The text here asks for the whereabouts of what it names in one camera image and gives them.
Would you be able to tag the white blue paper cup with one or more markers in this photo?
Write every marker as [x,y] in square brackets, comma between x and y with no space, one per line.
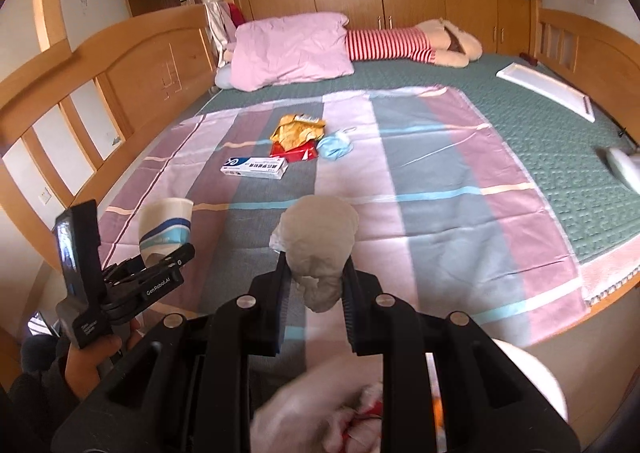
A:
[164,226]

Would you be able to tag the gold crumpled foil wrapper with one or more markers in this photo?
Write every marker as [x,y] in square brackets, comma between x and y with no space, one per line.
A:
[295,130]

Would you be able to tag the person left hand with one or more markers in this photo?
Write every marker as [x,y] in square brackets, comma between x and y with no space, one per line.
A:
[80,368]

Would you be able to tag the blue white medicine box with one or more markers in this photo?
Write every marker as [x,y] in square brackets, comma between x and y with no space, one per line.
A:
[271,168]

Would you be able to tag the grey small pillow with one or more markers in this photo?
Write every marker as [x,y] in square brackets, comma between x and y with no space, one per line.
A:
[223,78]

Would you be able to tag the striped plush doll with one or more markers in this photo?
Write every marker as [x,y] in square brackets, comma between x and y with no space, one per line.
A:
[436,42]

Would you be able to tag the plaid pink grey bedspread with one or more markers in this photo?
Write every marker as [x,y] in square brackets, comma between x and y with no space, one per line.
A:
[449,218]

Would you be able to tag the pink pillow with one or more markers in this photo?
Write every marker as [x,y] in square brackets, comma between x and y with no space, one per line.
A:
[292,49]

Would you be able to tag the red wrapper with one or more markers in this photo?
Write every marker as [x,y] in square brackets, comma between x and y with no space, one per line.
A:
[306,151]

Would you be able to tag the white round object on mat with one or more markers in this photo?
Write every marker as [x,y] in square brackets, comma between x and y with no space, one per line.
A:
[625,167]

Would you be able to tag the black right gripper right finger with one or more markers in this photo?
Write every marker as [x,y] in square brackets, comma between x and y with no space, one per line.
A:
[378,323]

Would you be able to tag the green bed mat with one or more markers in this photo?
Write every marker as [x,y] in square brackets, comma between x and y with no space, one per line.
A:
[563,152]

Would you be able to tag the white flat board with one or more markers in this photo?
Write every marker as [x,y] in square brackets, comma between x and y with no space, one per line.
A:
[549,87]

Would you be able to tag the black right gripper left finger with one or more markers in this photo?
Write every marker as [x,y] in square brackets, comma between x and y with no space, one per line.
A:
[251,324]

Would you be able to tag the light blue crumpled cloth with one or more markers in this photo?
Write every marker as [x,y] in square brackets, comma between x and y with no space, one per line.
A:
[335,145]

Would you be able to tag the white tissue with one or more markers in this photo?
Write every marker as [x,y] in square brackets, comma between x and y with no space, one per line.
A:
[317,234]

